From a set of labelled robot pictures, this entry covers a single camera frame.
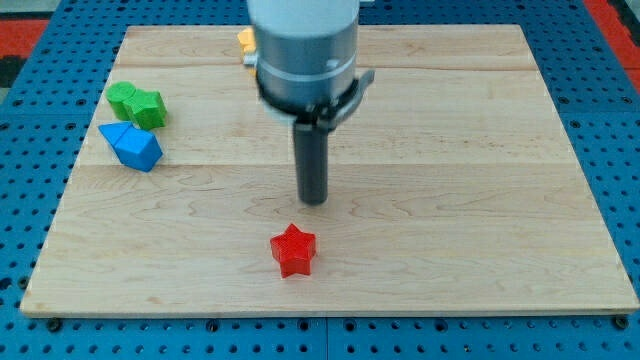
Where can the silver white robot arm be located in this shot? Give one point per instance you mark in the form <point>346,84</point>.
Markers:
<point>306,52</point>

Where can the dark grey cylindrical pointer tool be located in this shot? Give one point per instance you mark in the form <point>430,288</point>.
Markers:
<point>311,162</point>

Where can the red star block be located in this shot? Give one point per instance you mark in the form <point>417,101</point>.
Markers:
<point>294,251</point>

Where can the light wooden board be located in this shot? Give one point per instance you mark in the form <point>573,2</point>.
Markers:
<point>453,191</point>

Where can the yellow block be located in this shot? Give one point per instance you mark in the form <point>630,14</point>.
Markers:
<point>246,40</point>

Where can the blue cube block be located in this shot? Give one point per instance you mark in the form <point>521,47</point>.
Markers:
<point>138,149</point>

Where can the green star-shaped block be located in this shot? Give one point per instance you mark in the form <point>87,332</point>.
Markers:
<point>146,109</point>

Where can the blue triangular prism block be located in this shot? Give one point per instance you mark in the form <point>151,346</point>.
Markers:
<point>112,132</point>

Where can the green cylinder block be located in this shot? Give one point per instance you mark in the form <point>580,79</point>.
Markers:
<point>116,94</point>

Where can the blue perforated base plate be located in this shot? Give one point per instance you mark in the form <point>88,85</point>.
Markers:
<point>47,112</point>

